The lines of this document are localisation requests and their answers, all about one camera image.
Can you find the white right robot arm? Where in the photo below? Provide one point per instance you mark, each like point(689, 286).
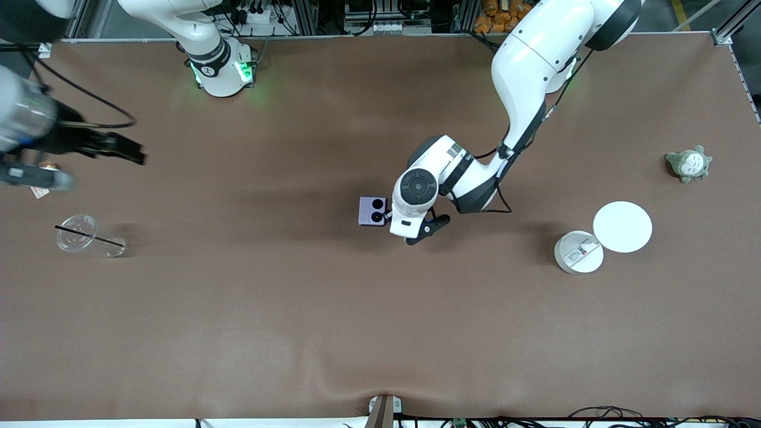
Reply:
point(220, 77)

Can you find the metal table corner bracket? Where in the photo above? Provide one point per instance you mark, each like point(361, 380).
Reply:
point(45, 50)
point(721, 38)

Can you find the lilac flip phone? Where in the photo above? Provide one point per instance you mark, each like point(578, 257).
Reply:
point(368, 211)

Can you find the white network switch box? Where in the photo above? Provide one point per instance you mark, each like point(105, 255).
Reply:
point(386, 27)

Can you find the pink white toy tag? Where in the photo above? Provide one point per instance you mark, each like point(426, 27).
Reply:
point(39, 192)

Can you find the black drinking straw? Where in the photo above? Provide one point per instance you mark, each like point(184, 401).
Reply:
point(89, 235)

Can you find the grey white plush toy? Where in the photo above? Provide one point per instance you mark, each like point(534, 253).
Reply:
point(689, 164)

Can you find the clear plastic cup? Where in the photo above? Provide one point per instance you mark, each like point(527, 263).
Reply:
point(74, 233)

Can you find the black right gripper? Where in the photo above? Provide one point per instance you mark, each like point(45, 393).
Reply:
point(66, 138)

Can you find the white power strip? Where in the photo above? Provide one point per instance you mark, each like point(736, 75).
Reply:
point(261, 16)

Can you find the white round box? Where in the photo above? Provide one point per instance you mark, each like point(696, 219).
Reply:
point(574, 258)

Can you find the white round lid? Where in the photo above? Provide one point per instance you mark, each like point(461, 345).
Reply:
point(622, 227)

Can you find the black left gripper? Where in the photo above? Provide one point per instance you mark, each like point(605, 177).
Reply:
point(387, 214)

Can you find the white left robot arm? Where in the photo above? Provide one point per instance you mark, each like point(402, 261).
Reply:
point(529, 65)

